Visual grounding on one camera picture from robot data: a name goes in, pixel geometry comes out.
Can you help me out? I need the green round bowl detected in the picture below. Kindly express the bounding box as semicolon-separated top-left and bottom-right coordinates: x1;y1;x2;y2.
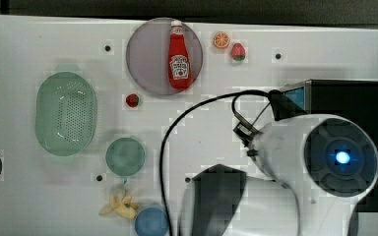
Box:
105;138;146;177

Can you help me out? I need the grey round plate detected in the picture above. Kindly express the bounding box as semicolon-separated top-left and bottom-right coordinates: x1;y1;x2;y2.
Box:
126;18;203;95

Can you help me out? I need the red ketchup bottle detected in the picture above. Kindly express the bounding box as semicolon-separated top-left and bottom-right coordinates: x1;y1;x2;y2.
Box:
167;20;193;90

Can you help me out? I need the blue glass oven door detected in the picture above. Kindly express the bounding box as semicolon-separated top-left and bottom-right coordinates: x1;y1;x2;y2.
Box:
284;88;305;109

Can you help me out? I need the yellow banana toy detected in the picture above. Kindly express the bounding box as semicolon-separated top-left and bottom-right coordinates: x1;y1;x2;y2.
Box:
98;194;139;219

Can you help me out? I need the blue round cup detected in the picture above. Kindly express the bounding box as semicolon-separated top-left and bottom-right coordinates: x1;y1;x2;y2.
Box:
135;206;168;236

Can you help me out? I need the black camera box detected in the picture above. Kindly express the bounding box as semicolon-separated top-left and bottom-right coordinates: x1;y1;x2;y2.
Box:
233;122;259;147

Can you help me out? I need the small red strawberry toy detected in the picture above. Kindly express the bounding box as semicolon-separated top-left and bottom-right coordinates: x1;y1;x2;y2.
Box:
126;93;140;108

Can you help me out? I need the green perforated colander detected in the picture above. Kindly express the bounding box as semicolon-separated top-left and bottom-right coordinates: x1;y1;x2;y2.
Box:
35;72;97;156

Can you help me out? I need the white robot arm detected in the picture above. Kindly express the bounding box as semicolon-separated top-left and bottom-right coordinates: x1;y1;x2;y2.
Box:
177;114;378;236

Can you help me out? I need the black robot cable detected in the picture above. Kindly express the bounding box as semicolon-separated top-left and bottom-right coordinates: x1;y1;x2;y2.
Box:
158;89;271;236

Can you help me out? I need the orange slice toy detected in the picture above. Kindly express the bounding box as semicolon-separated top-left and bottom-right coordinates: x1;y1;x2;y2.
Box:
213;31;230;49

